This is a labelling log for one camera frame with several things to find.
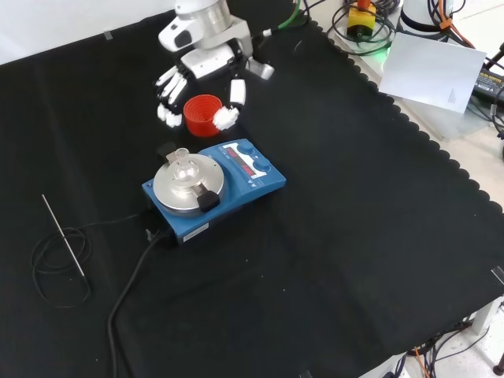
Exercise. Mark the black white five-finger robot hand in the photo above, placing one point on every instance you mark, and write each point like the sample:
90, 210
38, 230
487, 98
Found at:
208, 61

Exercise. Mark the heater with blue base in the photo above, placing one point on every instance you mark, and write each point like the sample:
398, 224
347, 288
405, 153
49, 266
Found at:
244, 189

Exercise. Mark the red ribbed plastic cup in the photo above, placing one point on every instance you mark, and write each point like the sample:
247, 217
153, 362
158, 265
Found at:
197, 123

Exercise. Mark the grey tape strip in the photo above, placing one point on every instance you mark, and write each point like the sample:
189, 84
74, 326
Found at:
498, 274
305, 374
107, 35

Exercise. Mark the clear round-bottom glass flask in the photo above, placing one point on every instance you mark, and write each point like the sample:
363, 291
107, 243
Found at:
183, 170

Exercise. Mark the yellow stop button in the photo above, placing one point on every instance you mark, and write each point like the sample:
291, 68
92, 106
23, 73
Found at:
360, 17

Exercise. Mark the pale board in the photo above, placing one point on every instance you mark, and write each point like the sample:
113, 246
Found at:
429, 71

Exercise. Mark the thin metal probe rod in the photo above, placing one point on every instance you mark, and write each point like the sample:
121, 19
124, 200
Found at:
63, 235

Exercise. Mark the black bench cloth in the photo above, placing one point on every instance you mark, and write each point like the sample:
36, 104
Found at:
354, 236

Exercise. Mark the black power adapter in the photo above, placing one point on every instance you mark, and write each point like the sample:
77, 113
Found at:
488, 82

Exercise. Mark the black tripod leg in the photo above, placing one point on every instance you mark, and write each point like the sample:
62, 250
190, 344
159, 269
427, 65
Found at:
497, 59

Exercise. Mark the white table leg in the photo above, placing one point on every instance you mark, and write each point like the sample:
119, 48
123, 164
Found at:
483, 317

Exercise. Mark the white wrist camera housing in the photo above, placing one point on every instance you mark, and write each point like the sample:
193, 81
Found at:
173, 33

